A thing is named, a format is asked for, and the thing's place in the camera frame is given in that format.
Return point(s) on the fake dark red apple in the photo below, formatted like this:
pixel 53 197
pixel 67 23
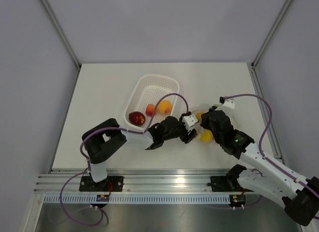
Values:
pixel 137 118

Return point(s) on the black mounting plate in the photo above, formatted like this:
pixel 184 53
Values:
pixel 225 184
pixel 112 183

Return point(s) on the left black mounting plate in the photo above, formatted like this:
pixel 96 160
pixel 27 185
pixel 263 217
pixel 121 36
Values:
pixel 112 183

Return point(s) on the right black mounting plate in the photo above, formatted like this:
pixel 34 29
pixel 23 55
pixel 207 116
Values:
pixel 225 184

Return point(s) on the fake yellow pear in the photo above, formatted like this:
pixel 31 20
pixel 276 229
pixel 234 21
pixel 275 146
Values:
pixel 206 137

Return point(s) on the fake mango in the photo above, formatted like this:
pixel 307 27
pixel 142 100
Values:
pixel 198 115

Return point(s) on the right aluminium frame post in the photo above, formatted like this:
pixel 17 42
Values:
pixel 271 33

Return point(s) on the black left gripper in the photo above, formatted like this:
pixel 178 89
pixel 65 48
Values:
pixel 192 133

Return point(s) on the white slotted cable duct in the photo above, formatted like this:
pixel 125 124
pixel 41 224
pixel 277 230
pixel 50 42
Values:
pixel 218 199

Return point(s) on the fake peach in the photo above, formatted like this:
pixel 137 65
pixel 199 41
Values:
pixel 150 110

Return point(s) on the fake orange fruit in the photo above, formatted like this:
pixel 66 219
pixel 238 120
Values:
pixel 164 107

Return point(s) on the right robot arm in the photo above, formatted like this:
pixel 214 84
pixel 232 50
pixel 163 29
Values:
pixel 295 193

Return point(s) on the aluminium frame post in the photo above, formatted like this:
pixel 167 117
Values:
pixel 60 32
pixel 271 33

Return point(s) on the left aluminium frame post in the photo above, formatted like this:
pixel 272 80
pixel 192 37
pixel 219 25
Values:
pixel 60 32

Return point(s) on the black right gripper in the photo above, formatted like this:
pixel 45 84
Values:
pixel 205 118

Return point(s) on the white perforated plastic basket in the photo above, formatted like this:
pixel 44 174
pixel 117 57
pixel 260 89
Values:
pixel 149 89

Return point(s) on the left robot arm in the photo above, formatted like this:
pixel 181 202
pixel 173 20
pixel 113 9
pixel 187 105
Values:
pixel 104 140

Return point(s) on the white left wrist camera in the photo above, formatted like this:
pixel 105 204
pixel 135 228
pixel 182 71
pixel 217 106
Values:
pixel 190 121

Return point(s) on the clear zip top bag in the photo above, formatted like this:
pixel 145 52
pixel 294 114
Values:
pixel 227 134

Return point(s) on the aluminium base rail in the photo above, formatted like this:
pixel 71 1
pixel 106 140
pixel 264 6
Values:
pixel 139 181

